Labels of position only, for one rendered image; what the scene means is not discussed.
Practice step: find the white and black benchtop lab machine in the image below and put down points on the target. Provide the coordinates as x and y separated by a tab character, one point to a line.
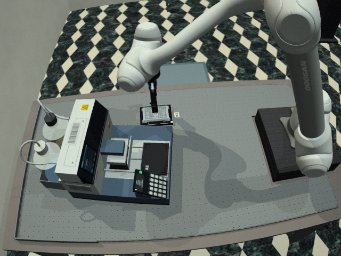
141	158

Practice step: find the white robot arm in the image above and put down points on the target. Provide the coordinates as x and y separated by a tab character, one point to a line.
294	23

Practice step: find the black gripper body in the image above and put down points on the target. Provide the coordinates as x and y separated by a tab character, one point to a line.
153	79

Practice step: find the black rectangular frame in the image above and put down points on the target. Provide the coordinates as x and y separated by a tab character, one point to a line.
158	123

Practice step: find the grey curved hose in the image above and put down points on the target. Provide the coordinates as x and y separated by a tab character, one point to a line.
46	109

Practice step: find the clear plastic bottle with grey cap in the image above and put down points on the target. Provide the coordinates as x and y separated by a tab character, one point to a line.
47	152

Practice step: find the clear plastic bottle with black cap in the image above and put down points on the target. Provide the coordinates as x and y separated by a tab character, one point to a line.
54	129

